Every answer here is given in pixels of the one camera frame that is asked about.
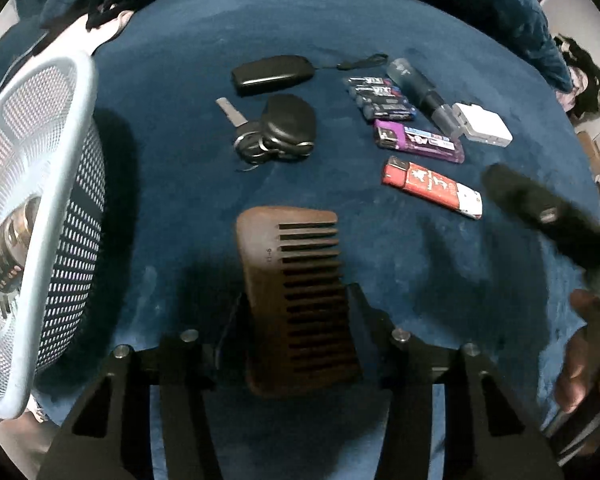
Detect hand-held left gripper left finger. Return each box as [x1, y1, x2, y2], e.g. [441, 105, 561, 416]
[37, 292, 251, 480]

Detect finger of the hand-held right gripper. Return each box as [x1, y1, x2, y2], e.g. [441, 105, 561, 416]
[482, 162, 600, 271]

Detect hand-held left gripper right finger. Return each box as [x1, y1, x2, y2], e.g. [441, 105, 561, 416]
[347, 282, 566, 480]

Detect brown wooden comb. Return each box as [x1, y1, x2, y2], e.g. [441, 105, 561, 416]
[236, 206, 363, 399]

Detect black car key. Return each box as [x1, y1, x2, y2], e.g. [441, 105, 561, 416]
[216, 97, 276, 168]

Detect light blue mesh basket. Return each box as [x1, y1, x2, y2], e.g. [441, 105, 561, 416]
[0, 50, 106, 418]

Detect person's right hand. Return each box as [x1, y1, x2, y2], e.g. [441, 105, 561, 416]
[554, 290, 600, 413]

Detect cardboard box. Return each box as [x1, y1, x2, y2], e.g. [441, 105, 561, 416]
[577, 130, 600, 181]

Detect white plastic box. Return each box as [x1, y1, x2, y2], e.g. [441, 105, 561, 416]
[452, 102, 513, 148]

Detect red and white lighter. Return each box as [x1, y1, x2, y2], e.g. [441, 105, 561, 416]
[381, 156, 483, 221]

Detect purple lighter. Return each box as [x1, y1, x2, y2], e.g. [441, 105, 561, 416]
[374, 119, 466, 165]

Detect pile of clothes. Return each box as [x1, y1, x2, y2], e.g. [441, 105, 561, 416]
[552, 35, 600, 121]

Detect pack of batteries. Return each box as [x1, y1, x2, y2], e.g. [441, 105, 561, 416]
[347, 76, 418, 122]

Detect flat plush blue blanket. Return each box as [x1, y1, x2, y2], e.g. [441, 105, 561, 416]
[30, 0, 600, 480]

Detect dark cylindrical can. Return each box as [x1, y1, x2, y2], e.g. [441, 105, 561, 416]
[0, 197, 42, 293]

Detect black cloth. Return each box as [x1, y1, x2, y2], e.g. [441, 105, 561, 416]
[40, 0, 163, 36]

